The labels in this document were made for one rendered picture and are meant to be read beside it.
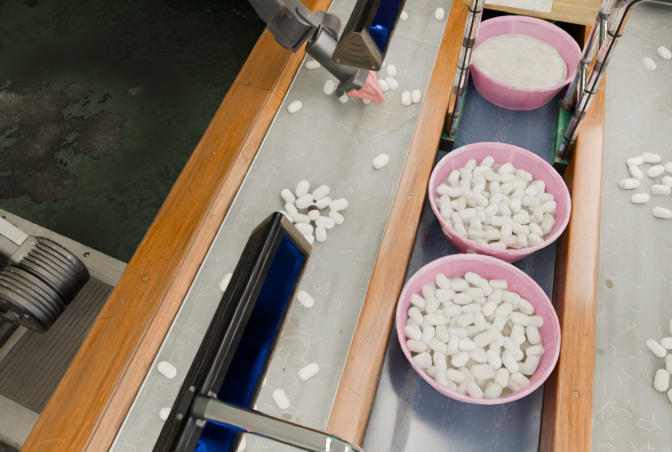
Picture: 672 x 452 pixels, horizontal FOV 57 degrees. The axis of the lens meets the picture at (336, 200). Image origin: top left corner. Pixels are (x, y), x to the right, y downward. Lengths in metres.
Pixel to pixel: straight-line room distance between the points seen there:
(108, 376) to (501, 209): 0.75
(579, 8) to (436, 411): 1.05
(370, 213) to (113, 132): 1.49
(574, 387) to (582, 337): 0.09
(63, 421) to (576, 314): 0.82
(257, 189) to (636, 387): 0.75
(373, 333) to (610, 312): 0.41
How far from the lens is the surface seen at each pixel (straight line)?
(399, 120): 1.36
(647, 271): 1.25
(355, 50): 1.00
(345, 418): 0.99
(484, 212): 1.23
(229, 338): 0.66
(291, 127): 1.35
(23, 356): 1.48
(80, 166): 2.42
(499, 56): 1.57
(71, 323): 1.48
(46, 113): 2.67
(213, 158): 1.27
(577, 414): 1.05
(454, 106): 1.32
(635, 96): 1.56
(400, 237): 1.14
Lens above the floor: 1.70
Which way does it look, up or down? 52 degrees down
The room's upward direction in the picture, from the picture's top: straight up
